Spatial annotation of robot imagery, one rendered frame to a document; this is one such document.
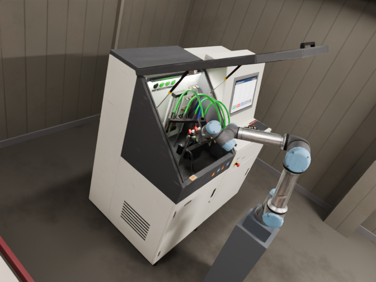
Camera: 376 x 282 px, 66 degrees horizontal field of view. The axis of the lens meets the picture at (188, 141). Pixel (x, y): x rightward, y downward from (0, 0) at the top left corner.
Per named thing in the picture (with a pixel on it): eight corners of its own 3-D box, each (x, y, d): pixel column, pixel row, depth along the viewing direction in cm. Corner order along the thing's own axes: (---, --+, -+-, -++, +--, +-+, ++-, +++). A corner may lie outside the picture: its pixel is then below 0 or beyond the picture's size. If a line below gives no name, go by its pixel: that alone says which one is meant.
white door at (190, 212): (155, 261, 230) (178, 204, 193) (154, 259, 231) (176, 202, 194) (202, 221, 278) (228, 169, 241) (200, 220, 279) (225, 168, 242)
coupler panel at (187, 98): (181, 116, 237) (192, 82, 220) (178, 114, 238) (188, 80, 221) (190, 113, 246) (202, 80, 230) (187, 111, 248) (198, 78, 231)
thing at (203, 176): (179, 202, 194) (186, 185, 186) (175, 198, 196) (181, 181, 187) (226, 169, 240) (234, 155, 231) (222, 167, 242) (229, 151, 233)
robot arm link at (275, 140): (313, 133, 160) (227, 117, 174) (313, 141, 151) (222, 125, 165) (308, 151, 165) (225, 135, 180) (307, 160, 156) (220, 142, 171)
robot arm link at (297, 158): (281, 217, 178) (314, 143, 151) (279, 234, 166) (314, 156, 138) (262, 210, 181) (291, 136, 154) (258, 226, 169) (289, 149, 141)
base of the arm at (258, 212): (278, 219, 193) (285, 208, 188) (270, 230, 182) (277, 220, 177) (259, 205, 199) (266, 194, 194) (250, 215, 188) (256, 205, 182)
